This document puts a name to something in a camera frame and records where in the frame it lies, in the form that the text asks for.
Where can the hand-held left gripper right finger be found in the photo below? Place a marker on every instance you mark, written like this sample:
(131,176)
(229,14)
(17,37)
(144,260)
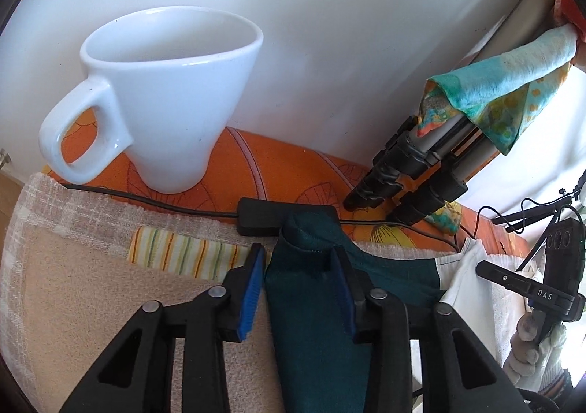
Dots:
(345,298)

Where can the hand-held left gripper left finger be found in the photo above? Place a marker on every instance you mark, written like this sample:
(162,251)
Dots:
(249,298)

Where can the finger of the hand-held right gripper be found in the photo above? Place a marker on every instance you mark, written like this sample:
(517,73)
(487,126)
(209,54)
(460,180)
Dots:
(501,273)

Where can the green and white printed t-shirt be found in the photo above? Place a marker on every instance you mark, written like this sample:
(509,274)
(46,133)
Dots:
(311,349)

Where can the person's right forearm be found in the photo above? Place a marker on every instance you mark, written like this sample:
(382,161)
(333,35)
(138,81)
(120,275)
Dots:
(558,390)

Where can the person's right hand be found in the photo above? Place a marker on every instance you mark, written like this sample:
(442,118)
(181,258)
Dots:
(526,326)

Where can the black mini tripod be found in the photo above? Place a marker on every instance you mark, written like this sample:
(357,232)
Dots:
(526,216)

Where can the yellow striped cloth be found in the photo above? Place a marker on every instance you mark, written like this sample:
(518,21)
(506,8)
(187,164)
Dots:
(183,253)

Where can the orange patterned tablecloth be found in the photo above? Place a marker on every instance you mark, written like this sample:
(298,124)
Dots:
(274,166)

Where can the black tripod legs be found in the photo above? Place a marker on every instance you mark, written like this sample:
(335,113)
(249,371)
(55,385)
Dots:
(412,156)

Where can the beige blanket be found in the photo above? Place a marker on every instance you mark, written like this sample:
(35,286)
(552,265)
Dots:
(91,303)

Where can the white checked blanket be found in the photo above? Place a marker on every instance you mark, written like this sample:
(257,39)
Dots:
(91,216)

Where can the colourful scarf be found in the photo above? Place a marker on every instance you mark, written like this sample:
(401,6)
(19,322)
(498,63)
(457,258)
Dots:
(494,83)

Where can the white mug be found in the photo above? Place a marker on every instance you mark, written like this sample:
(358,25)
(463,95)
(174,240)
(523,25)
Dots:
(174,97)

